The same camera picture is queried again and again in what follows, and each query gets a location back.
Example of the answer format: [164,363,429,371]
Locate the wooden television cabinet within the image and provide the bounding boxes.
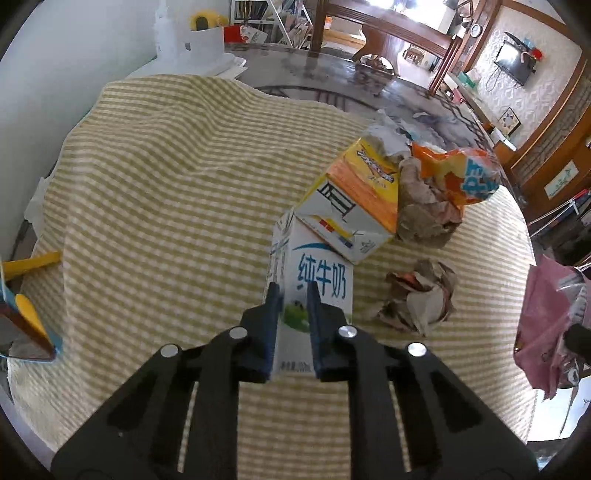
[443,69,519,158]

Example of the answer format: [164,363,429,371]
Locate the star pattern framed picture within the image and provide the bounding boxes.
[498,107,522,136]

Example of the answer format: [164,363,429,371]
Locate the yellow tape roll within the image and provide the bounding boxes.
[190,11,230,32]

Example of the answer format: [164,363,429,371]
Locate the brown paper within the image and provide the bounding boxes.
[396,154,465,248]

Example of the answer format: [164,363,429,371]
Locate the pink snack bag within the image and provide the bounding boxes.
[512,255,591,401]

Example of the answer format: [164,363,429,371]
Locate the wooden bench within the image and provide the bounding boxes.
[307,0,463,96]

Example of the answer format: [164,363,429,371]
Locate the flower wall panel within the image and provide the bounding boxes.
[544,161,581,199]

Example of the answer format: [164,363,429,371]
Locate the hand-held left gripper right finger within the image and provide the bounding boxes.
[306,281,539,480]

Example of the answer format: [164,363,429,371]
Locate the white desk lamp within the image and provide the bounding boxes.
[154,0,248,77]

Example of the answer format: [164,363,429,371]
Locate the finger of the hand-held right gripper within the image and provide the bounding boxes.
[566,323,591,359]

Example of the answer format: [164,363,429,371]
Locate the wall television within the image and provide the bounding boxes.
[494,41,539,88]

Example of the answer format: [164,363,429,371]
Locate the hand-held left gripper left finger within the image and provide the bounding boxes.
[51,281,284,480]

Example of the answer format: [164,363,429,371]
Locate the orange snack wrapper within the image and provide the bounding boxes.
[410,142,501,209]

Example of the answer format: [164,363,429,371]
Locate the white blue milk carton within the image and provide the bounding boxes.
[265,211,355,382]

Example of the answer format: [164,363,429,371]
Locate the paper ball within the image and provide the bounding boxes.
[375,258,458,336]

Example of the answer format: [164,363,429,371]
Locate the wall shelf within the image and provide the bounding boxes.
[505,31,544,61]

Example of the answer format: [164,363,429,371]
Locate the yellow orange carton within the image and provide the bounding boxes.
[294,137,402,265]

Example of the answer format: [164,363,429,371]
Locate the yellow checkered cloth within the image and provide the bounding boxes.
[7,74,539,480]

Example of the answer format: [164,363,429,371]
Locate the red bag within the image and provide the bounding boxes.
[222,24,250,45]

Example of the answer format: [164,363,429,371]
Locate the white paper stack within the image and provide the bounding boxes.
[127,52,248,80]

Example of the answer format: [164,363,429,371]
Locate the white book rack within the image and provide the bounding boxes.
[228,0,315,49]

